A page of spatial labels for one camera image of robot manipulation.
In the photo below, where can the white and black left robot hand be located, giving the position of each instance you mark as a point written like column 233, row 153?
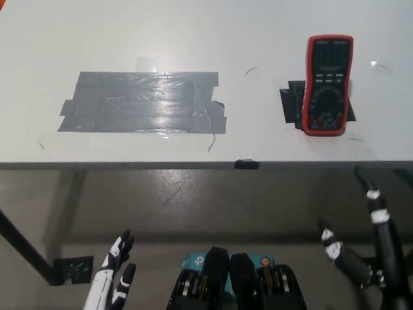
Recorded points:
column 104, row 281

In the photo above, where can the black and teal robot torso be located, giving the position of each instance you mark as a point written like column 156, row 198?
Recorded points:
column 238, row 281

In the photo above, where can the small black tape strip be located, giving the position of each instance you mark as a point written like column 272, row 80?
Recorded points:
column 246, row 164

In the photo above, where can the black floor tape patch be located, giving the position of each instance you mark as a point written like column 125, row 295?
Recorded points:
column 72, row 271

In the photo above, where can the black diagonal table brace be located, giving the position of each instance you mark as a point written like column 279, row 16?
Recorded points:
column 26, row 248

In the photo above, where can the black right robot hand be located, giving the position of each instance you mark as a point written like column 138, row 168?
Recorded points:
column 387, row 245

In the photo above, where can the red digital multimeter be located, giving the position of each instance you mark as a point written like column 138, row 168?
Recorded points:
column 326, row 97

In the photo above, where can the black tape patch on table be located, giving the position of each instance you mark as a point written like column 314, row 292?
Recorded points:
column 290, row 103

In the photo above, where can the large grey duct tape patch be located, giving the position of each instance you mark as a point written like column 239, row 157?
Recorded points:
column 129, row 103

